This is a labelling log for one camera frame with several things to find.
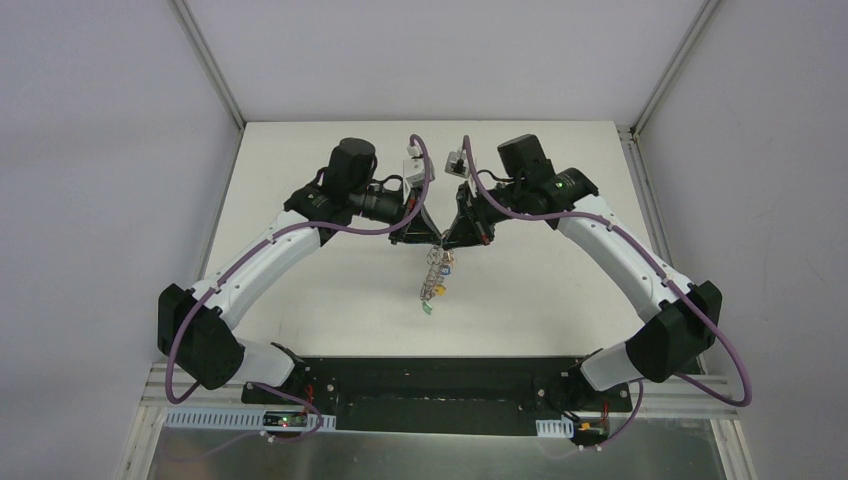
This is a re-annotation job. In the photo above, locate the large metal keyring with rings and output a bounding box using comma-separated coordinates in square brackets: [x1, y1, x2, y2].
[419, 246, 456, 302]

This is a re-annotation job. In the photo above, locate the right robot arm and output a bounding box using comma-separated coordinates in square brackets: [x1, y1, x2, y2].
[442, 134, 722, 410]

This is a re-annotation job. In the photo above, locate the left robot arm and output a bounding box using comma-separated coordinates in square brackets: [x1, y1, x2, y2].
[156, 134, 434, 405]

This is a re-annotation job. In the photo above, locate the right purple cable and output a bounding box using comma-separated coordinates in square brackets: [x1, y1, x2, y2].
[462, 135, 754, 408]

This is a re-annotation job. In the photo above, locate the purple cable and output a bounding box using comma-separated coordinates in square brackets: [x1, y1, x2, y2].
[164, 133, 433, 405]
[462, 135, 754, 408]

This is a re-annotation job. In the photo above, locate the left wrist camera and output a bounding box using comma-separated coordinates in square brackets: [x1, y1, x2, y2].
[402, 145, 435, 196]

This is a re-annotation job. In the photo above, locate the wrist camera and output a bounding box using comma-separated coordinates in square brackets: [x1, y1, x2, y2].
[402, 145, 435, 196]
[444, 149, 470, 179]

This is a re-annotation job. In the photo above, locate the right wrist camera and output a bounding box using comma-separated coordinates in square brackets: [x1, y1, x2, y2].
[444, 149, 470, 179]

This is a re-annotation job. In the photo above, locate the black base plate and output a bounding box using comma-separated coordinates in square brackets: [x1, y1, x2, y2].
[279, 356, 633, 436]

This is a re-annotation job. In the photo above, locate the right white cable duct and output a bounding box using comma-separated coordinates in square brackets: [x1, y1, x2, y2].
[535, 417, 575, 439]

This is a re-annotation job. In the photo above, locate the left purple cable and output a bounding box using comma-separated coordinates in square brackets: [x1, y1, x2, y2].
[164, 133, 433, 405]

